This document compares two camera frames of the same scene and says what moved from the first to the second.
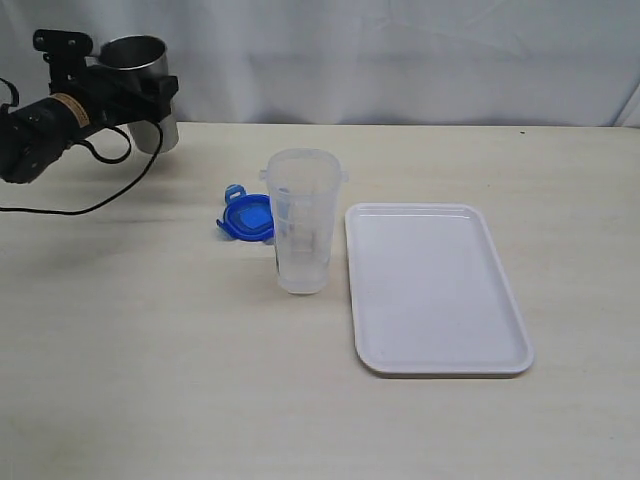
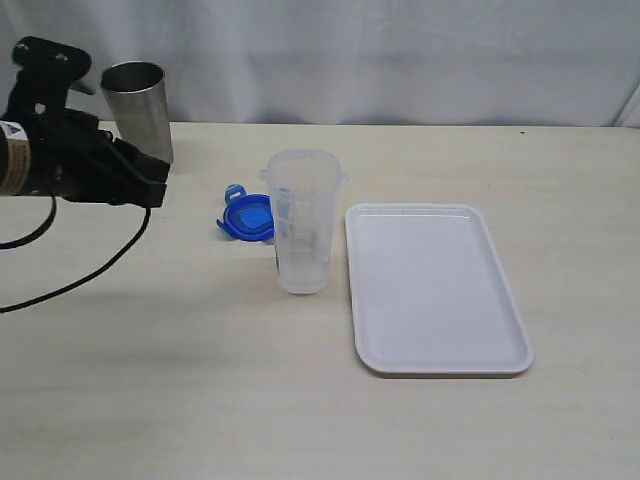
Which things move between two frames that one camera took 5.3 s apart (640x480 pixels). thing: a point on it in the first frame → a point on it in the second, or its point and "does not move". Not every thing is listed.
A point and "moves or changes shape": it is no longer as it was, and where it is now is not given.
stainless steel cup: x=146 y=54 moves or changes shape
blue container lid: x=247 y=216 does not move
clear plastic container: x=304 y=186 does not move
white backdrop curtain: x=381 y=62 does not move
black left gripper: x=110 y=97 → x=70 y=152
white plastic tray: x=431 y=293 does not move
